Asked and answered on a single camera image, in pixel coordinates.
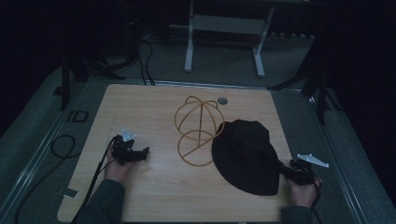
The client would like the person's left hand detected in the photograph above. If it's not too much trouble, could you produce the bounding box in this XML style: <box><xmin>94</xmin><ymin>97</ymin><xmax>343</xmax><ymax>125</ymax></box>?
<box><xmin>103</xmin><ymin>151</ymin><xmax>136</xmax><ymax>184</ymax></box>

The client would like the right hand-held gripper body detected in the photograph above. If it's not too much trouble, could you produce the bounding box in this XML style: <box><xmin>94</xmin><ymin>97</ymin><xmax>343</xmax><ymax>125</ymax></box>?
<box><xmin>288</xmin><ymin>153</ymin><xmax>330</xmax><ymax>187</ymax></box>

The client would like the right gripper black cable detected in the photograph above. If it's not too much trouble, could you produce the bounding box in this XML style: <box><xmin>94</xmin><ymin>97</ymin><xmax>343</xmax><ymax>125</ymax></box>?
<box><xmin>309</xmin><ymin>175</ymin><xmax>323</xmax><ymax>224</ymax></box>

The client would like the white metal desk frame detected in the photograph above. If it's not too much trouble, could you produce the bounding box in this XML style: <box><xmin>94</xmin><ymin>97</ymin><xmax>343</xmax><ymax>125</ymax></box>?
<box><xmin>169</xmin><ymin>0</ymin><xmax>276</xmax><ymax>78</ymax></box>

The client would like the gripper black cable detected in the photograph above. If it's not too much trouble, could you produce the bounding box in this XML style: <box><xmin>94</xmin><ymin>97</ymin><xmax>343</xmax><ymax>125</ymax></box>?
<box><xmin>70</xmin><ymin>136</ymin><xmax>119</xmax><ymax>224</ymax></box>
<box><xmin>309</xmin><ymin>175</ymin><xmax>323</xmax><ymax>224</ymax></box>

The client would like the black floor cable loop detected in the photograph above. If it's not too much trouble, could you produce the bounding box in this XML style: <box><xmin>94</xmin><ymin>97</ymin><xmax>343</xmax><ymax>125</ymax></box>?
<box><xmin>13</xmin><ymin>134</ymin><xmax>82</xmax><ymax>224</ymax></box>

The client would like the person's right hand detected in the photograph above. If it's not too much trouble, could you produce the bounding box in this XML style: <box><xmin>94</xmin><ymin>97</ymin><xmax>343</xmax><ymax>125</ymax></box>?
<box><xmin>285</xmin><ymin>176</ymin><xmax>322</xmax><ymax>209</ymax></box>

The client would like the black bucket hat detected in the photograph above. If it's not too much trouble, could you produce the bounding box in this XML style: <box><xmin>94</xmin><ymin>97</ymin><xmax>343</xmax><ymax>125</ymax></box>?
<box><xmin>211</xmin><ymin>119</ymin><xmax>281</xmax><ymax>197</ymax></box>

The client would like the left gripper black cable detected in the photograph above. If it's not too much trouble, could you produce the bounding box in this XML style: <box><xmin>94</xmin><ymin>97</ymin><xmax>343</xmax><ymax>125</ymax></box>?
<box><xmin>70</xmin><ymin>136</ymin><xmax>119</xmax><ymax>224</ymax></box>

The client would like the black tripod stand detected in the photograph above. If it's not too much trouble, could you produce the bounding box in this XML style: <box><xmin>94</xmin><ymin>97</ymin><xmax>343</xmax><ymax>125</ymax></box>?
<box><xmin>59</xmin><ymin>0</ymin><xmax>144</xmax><ymax>112</ymax></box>
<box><xmin>266</xmin><ymin>31</ymin><xmax>344</xmax><ymax>127</ymax></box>

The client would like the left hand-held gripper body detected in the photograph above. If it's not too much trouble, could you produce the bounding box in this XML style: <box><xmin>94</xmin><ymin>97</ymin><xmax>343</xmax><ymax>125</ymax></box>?
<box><xmin>110</xmin><ymin>128</ymin><xmax>145</xmax><ymax>166</ymax></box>

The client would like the gold wire hat stand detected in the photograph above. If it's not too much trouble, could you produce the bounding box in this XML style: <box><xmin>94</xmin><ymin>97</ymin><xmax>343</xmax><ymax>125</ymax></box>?
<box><xmin>174</xmin><ymin>95</ymin><xmax>226</xmax><ymax>168</ymax></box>

